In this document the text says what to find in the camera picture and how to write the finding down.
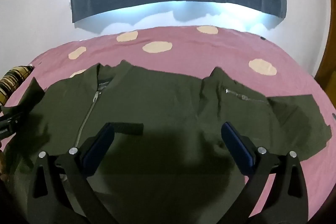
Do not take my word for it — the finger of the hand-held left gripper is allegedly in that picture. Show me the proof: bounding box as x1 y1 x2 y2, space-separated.
0 112 24 125

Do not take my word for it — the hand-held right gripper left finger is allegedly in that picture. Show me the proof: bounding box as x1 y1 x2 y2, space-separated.
28 122 118 224

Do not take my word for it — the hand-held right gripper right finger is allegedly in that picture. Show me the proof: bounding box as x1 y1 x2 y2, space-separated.
220 122 309 224

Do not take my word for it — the olive green jacket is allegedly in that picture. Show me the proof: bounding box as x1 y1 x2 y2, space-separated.
0 60 332 224

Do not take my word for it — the striped brown pillow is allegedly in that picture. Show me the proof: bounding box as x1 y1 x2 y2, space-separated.
0 64 34 106

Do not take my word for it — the pink polka-dot bedsheet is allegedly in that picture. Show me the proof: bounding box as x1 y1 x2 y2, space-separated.
0 25 336 224

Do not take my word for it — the wooden door frame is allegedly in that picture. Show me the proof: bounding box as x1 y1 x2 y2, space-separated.
315 0 336 98

